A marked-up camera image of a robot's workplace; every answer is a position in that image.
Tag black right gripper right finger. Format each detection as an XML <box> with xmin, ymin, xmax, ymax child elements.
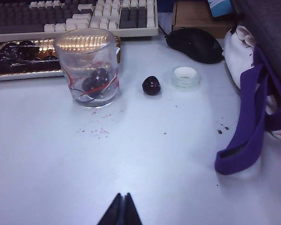
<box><xmin>124</xmin><ymin>192</ymin><xmax>143</xmax><ymax>225</ymax></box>

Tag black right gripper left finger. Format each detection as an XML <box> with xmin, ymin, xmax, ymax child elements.
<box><xmin>97</xmin><ymin>193</ymin><xmax>124</xmax><ymax>225</ymax></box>

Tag dark red cherry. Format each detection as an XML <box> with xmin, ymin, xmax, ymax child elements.
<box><xmin>81</xmin><ymin>76</ymin><xmax>103</xmax><ymax>98</ymax></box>
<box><xmin>1</xmin><ymin>42</ymin><xmax>19</xmax><ymax>56</ymax></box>
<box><xmin>141</xmin><ymin>75</ymin><xmax>162</xmax><ymax>96</ymax></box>
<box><xmin>17</xmin><ymin>40</ymin><xmax>35</xmax><ymax>51</ymax></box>
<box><xmin>91</xmin><ymin>67</ymin><xmax>110</xmax><ymax>83</ymax></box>
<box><xmin>43</xmin><ymin>54</ymin><xmax>59</xmax><ymax>62</ymax></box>

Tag white foam cherry tray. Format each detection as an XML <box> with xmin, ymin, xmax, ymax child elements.
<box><xmin>0</xmin><ymin>36</ymin><xmax>122</xmax><ymax>82</ymax></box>

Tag clear tape roll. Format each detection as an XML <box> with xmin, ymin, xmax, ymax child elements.
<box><xmin>170</xmin><ymin>67</ymin><xmax>201</xmax><ymax>91</ymax></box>

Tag clear glass with red print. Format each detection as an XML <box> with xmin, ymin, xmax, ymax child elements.
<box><xmin>52</xmin><ymin>29</ymin><xmax>120</xmax><ymax>109</ymax></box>

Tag black computer mouse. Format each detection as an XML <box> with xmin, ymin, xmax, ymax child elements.
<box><xmin>165</xmin><ymin>27</ymin><xmax>225</xmax><ymax>64</ymax></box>

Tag white and grey keyboard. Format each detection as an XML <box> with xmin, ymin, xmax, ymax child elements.
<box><xmin>0</xmin><ymin>0</ymin><xmax>159</xmax><ymax>43</ymax></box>

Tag brown cardboard box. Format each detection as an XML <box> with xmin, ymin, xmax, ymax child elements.
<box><xmin>171</xmin><ymin>0</ymin><xmax>243</xmax><ymax>39</ymax></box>

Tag blue carton box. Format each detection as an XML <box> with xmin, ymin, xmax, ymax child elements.
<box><xmin>206</xmin><ymin>0</ymin><xmax>236</xmax><ymax>18</ymax></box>

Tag white tote bag purple straps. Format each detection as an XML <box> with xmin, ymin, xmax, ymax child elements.
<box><xmin>214</xmin><ymin>25</ymin><xmax>281</xmax><ymax>176</ymax></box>

